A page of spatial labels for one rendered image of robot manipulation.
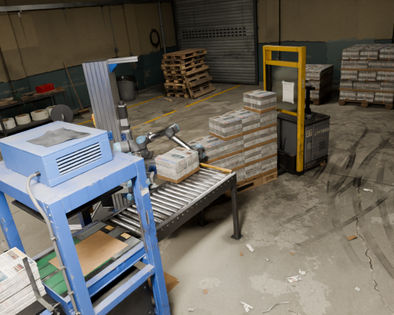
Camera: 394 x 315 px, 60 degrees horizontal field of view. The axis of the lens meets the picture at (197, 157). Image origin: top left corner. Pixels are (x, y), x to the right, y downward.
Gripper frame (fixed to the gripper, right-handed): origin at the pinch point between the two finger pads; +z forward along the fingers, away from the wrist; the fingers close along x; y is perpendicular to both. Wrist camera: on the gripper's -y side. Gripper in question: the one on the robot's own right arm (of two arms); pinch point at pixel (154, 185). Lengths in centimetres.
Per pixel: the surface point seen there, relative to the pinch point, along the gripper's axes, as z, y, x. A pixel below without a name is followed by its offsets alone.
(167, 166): 8.1, 20.9, -14.7
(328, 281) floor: 40, -79, -170
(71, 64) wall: 343, 73, 665
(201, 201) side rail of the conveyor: -3, -1, -65
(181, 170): 17.0, 14.4, -25.5
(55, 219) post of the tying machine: -145, 66, -84
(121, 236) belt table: -82, 2, -45
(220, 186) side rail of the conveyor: 28, 1, -65
